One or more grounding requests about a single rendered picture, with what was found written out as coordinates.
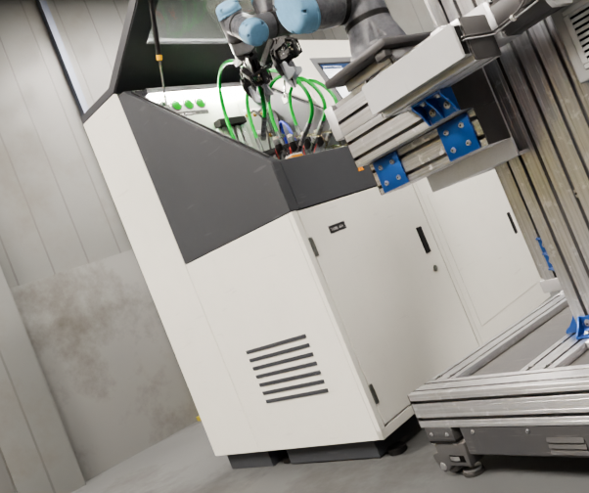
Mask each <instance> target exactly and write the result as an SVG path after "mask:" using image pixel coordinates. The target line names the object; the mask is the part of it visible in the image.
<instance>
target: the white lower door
mask: <svg viewBox="0 0 589 493"><path fill-rule="evenodd" d="M297 214H298V216H299V219H300V221H301V224H302V226H303V229H304V231H305V233H306V236H307V238H308V241H309V242H310V245H311V247H312V250H313V252H314V254H315V257H316V259H317V262H318V264H319V267H320V269H321V272H322V274H323V277H324V279H325V281H326V284H327V286H328V289H329V291H330V294H331V296H332V299H333V301H334V303H335V306H336V308H337V310H338V312H339V315H340V319H341V321H342V323H343V326H344V328H345V331H346V333H347V336H348V338H349V341H350V343H351V346H352V348H353V350H354V353H355V355H356V358H357V360H358V363H359V365H360V368H361V370H362V372H363V375H364V377H365V380H366V382H367V384H368V386H369V389H370V391H371V393H372V396H373V398H374V401H375V403H376V406H377V408H378V411H379V413H380V416H381V418H382V420H383V423H384V425H385V424H387V423H388V422H389V421H390V420H391V419H393V418H394V417H395V416H396V415H398V414H399V413H400V412H401V411H402V410H404V409H405V408H406V407H407V406H408V405H410V404H411V403H410V401H409V398H408V396H407V395H408V394H409V393H411V392H412V391H414V390H415V389H417V388H418V387H420V386H421V385H423V384H424V383H426V382H427V381H429V380H431V379H432V378H434V377H435V376H437V375H438V374H440V373H441V372H442V371H444V370H445V369H447V368H448V367H450V366H451V365H453V364H454V363H456V362H457V361H459V360H460V359H462V358H463V357H465V356H466V355H468V354H469V353H471V352H472V351H474V350H475V349H477V348H478V343H477V341H476V337H475V335H474V332H473V330H472V328H471V325H470V323H469V320H468V318H467V316H466V313H465V311H464V308H463V306H462V303H461V301H460V299H459V296H458V294H457V292H456V290H455V288H454V285H453V283H452V280H451V278H450V276H449V273H448V271H447V268H446V266H445V263H444V261H443V259H442V256H441V254H440V251H439V249H438V247H437V244H436V242H435V239H434V237H433V235H432V232H431V230H430V226H429V224H428V221H427V219H426V217H425V215H424V212H423V210H422V208H421V205H420V203H419V200H418V198H417V196H416V193H415V191H414V188H413V186H412V184H411V185H409V186H407V187H405V188H402V189H400V190H397V191H394V192H391V193H388V194H386V195H383V196H382V195H381V193H380V191H379V188H378V187H375V188H372V189H369V190H365V191H362V192H359V193H356V194H353V195H349V196H346V197H343V198H340V199H336V200H333V201H330V202H325V203H321V204H318V205H315V206H312V207H309V208H306V209H303V210H300V211H298V212H297Z"/></svg>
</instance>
